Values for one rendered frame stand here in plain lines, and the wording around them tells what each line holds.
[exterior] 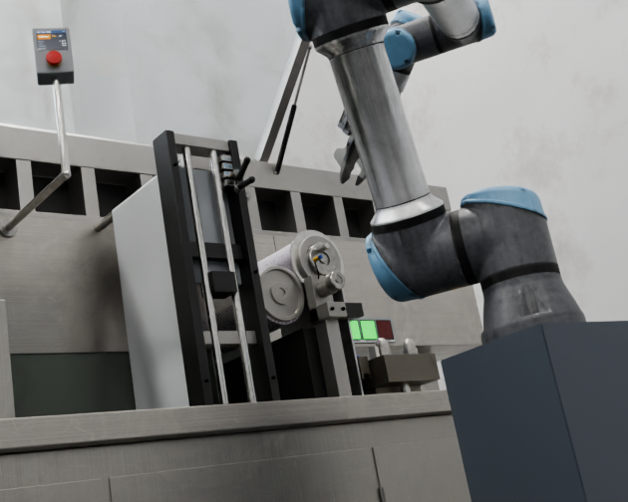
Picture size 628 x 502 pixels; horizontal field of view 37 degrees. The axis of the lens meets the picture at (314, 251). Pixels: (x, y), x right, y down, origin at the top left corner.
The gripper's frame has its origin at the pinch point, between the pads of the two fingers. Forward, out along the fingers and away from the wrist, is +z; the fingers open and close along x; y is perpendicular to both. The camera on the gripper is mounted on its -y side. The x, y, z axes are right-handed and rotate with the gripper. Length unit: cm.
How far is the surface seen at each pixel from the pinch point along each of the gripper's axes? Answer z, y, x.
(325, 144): 81, 245, -205
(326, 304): 22.8, -12.3, 5.3
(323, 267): 20.2, -1.7, -0.2
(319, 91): 59, 271, -208
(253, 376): 30.6, -25.0, 28.1
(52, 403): 59, 6, 48
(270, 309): 27.5, -7.1, 14.3
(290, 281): 23.5, -2.4, 7.8
